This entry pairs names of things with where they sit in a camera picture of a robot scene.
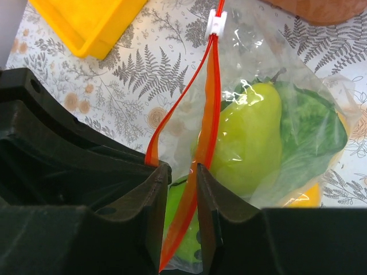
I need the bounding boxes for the clear zip top bag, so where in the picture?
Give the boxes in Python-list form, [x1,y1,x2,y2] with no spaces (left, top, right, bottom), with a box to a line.
[145,1,360,273]

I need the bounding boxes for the yellow plastic tray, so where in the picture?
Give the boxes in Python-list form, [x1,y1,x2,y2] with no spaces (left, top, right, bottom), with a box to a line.
[30,0,147,60]

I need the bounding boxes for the yellow fake lemon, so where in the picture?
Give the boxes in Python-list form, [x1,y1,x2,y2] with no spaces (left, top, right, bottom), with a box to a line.
[284,183,322,208]

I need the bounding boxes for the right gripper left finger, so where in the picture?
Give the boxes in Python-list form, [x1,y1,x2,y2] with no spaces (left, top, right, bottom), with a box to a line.
[1,68,171,274]

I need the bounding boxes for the fake green lettuce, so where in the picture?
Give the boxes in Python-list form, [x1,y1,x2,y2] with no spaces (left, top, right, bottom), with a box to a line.
[251,81,348,205]

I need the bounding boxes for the orange plastic bin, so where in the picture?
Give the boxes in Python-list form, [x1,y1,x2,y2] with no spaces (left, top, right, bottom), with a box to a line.
[265,0,366,26]

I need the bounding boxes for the green fake pear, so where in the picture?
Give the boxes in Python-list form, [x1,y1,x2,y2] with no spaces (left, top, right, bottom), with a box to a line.
[210,82,282,198]

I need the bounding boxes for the green fake melon black stripes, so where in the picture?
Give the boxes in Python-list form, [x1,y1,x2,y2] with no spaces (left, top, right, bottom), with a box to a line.
[161,175,202,264]

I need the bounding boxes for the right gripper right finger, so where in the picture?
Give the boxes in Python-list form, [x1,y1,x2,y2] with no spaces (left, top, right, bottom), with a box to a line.
[197,165,366,274]

